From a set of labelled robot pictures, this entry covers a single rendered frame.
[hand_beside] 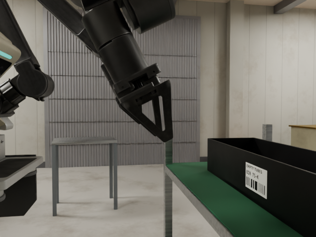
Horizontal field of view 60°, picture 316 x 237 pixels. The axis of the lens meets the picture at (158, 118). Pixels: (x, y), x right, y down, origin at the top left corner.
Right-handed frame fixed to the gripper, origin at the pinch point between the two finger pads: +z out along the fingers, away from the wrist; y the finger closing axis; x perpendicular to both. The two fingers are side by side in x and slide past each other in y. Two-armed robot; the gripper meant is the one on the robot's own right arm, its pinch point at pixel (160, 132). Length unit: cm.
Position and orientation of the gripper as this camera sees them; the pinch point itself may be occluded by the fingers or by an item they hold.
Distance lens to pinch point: 41.3
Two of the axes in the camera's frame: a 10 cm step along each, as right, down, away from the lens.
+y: -1.5, -0.3, 9.9
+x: -8.8, 4.6, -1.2
